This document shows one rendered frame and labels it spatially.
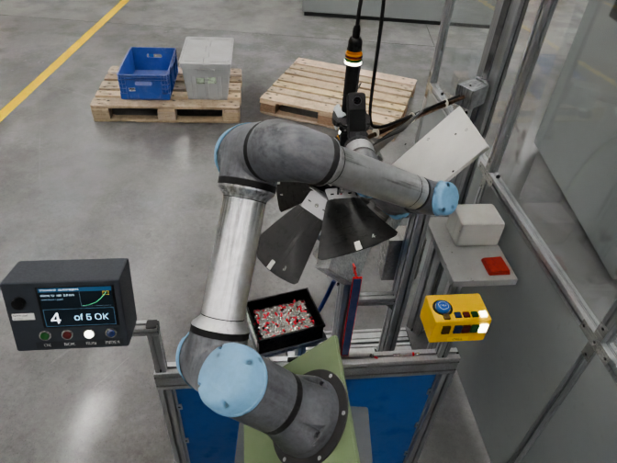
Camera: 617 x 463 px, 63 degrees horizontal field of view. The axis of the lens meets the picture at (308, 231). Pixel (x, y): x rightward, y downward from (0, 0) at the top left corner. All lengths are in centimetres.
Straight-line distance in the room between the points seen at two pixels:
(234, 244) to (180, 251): 219
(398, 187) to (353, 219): 44
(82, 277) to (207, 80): 328
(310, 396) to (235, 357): 16
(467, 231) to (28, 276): 142
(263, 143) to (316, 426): 51
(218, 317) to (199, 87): 357
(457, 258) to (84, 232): 231
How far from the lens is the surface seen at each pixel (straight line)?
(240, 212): 98
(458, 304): 148
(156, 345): 145
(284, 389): 91
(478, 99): 191
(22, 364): 284
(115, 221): 346
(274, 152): 90
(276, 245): 166
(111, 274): 127
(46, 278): 130
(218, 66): 433
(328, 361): 106
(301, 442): 97
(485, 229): 198
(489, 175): 220
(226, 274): 98
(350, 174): 96
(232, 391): 87
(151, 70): 506
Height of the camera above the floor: 211
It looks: 40 degrees down
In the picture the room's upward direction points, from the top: 4 degrees clockwise
